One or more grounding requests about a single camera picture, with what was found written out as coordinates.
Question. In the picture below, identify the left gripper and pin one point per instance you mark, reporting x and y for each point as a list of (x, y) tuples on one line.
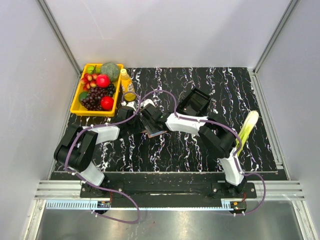
[(137, 119)]

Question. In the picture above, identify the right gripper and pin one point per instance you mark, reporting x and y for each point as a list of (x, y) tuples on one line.
[(147, 125)]

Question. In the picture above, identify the pink leather card holder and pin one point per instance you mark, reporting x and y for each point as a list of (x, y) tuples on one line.
[(151, 129)]

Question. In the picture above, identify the black card box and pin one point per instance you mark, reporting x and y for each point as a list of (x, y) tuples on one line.
[(194, 104)]

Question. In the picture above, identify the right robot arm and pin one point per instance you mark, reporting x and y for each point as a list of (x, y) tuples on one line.
[(219, 139)]

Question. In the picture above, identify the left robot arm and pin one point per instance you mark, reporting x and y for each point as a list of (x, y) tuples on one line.
[(76, 148)]

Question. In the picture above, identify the red pomegranate lower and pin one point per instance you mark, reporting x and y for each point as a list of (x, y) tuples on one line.
[(107, 103)]

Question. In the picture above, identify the red pomegranate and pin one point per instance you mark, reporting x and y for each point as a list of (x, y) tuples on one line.
[(107, 103), (103, 81)]

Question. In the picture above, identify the yellow juice bottle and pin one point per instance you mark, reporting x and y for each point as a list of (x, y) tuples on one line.
[(127, 86)]

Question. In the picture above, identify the small black grape bunch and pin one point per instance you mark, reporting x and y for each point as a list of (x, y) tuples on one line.
[(111, 89)]

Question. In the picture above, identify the dark purple grape bunch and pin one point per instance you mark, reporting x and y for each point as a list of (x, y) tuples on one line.
[(93, 99)]

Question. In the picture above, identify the red pomegranate upper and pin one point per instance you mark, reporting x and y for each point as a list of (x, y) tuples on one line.
[(103, 81)]

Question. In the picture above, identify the green melon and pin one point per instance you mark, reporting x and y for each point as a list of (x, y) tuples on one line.
[(110, 69)]

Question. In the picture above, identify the small red fruit bunch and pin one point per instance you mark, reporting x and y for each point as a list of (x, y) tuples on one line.
[(88, 81)]

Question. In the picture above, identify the yellow plastic tray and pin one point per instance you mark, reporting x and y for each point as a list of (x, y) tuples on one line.
[(78, 109)]

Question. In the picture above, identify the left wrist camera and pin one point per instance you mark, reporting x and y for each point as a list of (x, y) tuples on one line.
[(132, 104)]

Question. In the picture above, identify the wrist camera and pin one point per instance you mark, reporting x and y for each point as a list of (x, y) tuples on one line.
[(146, 102), (132, 104)]

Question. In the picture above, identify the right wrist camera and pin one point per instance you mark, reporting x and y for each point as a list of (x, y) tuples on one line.
[(146, 102)]

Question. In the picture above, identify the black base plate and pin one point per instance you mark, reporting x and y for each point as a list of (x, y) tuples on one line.
[(169, 190)]

